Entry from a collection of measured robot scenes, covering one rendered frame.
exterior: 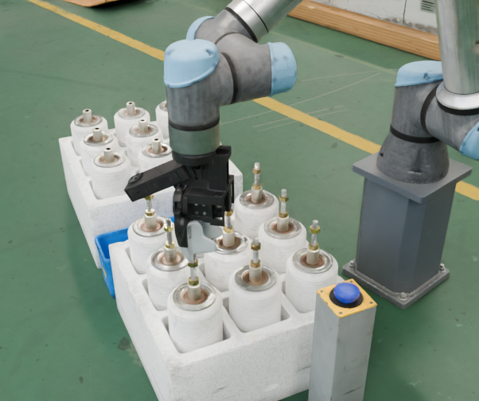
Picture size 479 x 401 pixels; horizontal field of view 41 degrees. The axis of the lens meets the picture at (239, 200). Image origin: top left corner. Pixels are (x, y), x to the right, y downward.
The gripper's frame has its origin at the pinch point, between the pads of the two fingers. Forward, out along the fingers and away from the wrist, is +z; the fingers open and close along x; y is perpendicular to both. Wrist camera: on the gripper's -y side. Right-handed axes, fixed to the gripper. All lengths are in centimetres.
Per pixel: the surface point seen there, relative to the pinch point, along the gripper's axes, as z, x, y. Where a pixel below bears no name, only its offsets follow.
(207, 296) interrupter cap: 9.2, 0.3, 2.8
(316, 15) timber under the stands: 30, 241, -4
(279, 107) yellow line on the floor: 35, 136, -6
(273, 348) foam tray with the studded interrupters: 19.9, 0.8, 14.5
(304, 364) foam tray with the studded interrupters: 27.0, 4.8, 19.9
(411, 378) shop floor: 35, 13, 41
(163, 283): 11.4, 4.6, -6.7
